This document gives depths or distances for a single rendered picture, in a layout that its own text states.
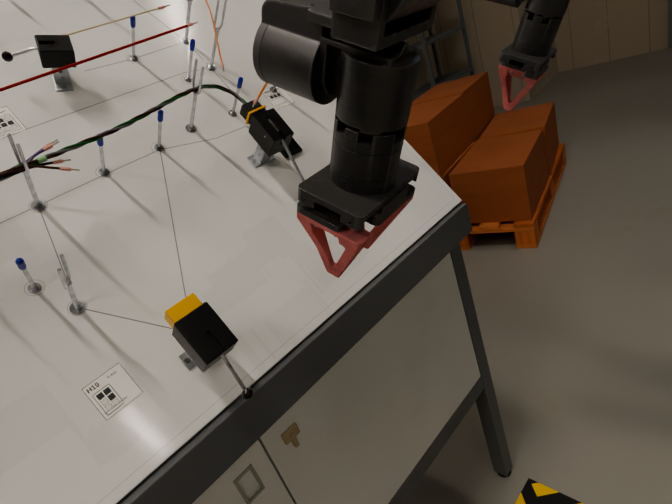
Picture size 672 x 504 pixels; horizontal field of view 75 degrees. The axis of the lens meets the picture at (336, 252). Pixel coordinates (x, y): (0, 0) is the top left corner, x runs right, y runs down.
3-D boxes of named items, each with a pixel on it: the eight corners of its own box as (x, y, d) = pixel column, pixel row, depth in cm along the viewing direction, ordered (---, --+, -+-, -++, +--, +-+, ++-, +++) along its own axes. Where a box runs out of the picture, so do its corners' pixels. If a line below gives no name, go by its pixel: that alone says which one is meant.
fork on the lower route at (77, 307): (84, 315, 56) (68, 271, 45) (68, 315, 56) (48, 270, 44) (86, 300, 57) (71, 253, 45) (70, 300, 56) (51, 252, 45)
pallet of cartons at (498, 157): (583, 160, 306) (572, 48, 276) (533, 255, 223) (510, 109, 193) (460, 173, 364) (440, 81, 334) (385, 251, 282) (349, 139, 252)
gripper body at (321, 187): (294, 204, 37) (298, 123, 32) (359, 159, 44) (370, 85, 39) (358, 237, 35) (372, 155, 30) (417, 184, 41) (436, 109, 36)
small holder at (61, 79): (6, 70, 67) (-7, 30, 61) (74, 68, 72) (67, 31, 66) (13, 93, 66) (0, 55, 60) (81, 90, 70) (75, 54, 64)
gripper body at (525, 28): (495, 63, 69) (512, 12, 64) (515, 49, 76) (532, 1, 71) (536, 76, 67) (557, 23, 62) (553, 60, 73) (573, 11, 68)
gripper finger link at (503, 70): (484, 107, 76) (503, 51, 70) (498, 95, 81) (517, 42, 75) (522, 120, 74) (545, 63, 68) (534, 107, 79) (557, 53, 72)
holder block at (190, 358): (227, 418, 57) (241, 407, 49) (168, 345, 58) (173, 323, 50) (254, 393, 60) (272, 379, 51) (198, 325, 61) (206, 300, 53)
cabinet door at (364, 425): (483, 377, 110) (450, 239, 94) (340, 577, 80) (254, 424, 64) (474, 374, 112) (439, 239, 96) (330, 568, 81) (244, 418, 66)
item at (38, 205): (49, 207, 61) (27, 141, 49) (36, 214, 60) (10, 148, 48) (40, 197, 61) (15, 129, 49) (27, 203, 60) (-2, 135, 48)
